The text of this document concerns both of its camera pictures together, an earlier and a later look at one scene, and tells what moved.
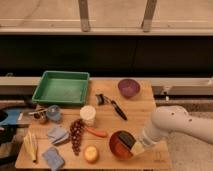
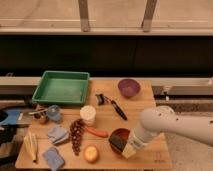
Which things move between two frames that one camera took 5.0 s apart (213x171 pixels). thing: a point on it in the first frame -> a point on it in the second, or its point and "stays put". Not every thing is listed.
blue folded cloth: [57, 135] stays put
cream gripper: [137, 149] -> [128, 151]
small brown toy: [39, 114] stays put
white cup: [88, 113] stays put
